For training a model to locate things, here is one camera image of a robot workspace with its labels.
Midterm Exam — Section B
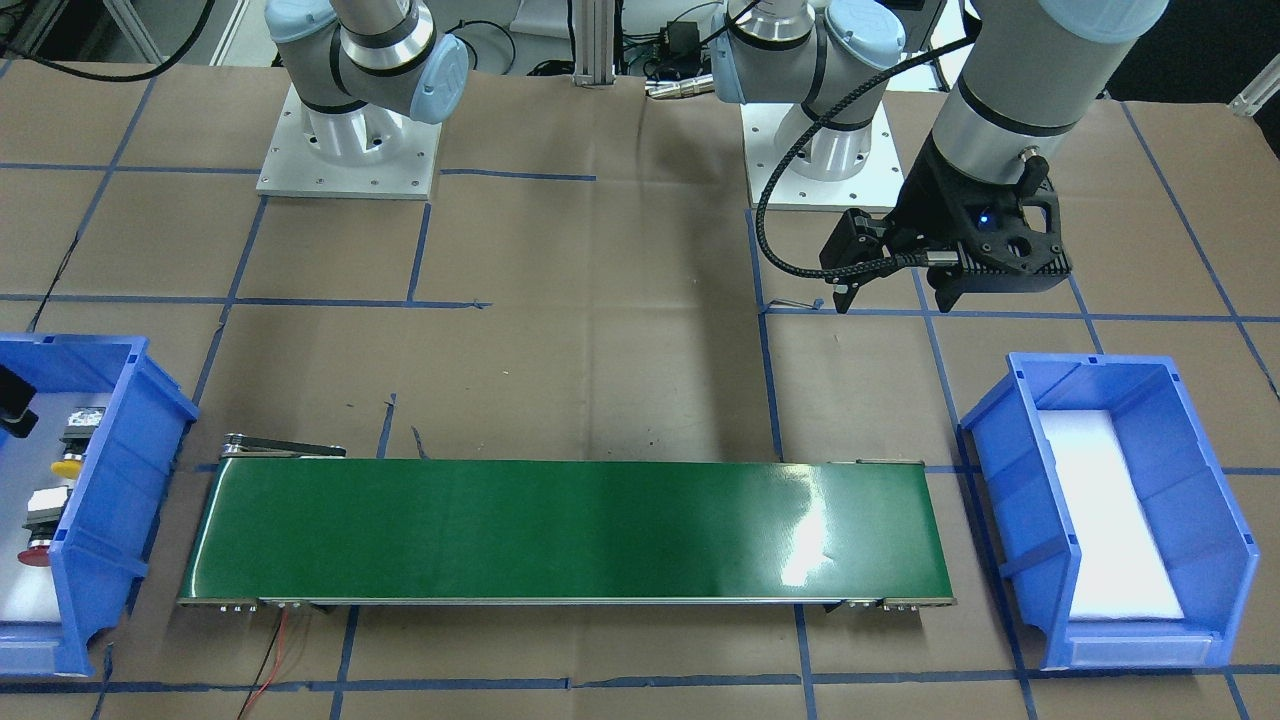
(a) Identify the yellow push button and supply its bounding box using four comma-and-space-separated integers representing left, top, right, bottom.
50, 406, 106, 480

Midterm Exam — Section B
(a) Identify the blue source bin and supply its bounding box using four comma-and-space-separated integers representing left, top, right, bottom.
961, 352, 1260, 670

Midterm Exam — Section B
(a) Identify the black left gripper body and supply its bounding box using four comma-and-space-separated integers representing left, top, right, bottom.
892, 138, 1073, 293

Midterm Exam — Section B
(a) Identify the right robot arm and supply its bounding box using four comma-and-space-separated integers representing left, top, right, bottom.
3, 1, 470, 448

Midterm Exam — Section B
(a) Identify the green conveyor belt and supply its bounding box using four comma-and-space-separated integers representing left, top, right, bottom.
178, 454, 955, 610

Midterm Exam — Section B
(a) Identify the red push button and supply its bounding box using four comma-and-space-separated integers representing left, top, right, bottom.
17, 486, 73, 568

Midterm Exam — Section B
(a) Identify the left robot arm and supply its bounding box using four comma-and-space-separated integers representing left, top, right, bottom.
707, 1, 1167, 313

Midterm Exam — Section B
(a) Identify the black braided cable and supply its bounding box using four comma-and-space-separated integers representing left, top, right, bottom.
754, 35, 980, 281

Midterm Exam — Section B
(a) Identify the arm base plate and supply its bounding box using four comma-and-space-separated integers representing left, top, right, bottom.
741, 102, 902, 213
256, 87, 442, 200

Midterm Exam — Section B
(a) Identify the blue destination bin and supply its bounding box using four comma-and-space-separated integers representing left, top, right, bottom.
1, 333, 198, 676

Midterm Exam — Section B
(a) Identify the aluminium frame post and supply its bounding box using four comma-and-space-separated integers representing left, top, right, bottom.
568, 0, 622, 87

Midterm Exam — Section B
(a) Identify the white foam pad destination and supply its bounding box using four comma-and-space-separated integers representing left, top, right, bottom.
1, 392, 110, 623

